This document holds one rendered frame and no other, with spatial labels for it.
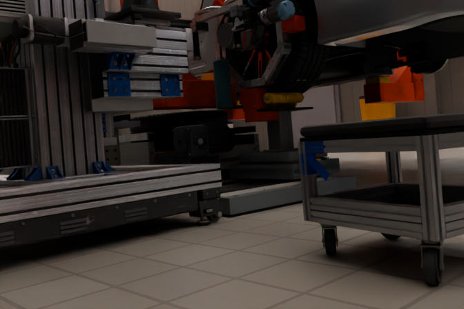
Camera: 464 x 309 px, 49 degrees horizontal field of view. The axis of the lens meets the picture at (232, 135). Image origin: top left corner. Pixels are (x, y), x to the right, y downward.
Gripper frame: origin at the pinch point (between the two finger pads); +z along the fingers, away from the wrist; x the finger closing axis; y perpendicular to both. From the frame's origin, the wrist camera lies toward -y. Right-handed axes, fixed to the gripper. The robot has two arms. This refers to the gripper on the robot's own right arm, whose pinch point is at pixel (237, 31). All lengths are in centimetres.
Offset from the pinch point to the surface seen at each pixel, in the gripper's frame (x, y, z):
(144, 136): 12, -47, 74
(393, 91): -221, -22, 58
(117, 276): 103, -83, -65
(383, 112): -393, -33, 183
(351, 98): -436, -9, 262
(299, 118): -425, -29, 355
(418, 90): -260, -22, 57
